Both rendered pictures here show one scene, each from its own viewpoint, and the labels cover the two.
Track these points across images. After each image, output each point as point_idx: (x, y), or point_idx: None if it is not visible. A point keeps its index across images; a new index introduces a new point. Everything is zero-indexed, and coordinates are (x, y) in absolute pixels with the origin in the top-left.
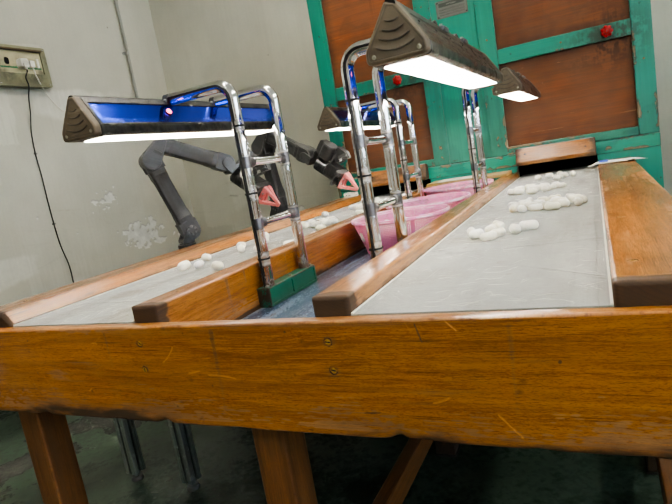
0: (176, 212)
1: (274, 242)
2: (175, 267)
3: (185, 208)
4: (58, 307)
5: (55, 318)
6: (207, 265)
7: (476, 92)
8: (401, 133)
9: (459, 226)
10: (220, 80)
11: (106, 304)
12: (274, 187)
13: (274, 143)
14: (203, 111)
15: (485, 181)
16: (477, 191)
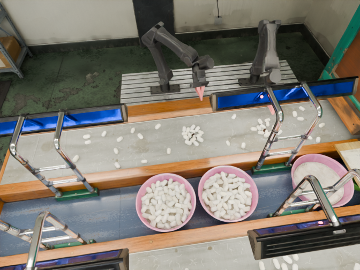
0: (158, 68)
1: (142, 142)
2: (95, 127)
3: (162, 68)
4: (34, 134)
5: (19, 146)
6: (92, 143)
7: (353, 175)
8: (272, 137)
9: (131, 254)
10: (10, 144)
11: (32, 151)
12: (256, 59)
13: (264, 36)
14: (48, 120)
15: (312, 208)
16: (275, 213)
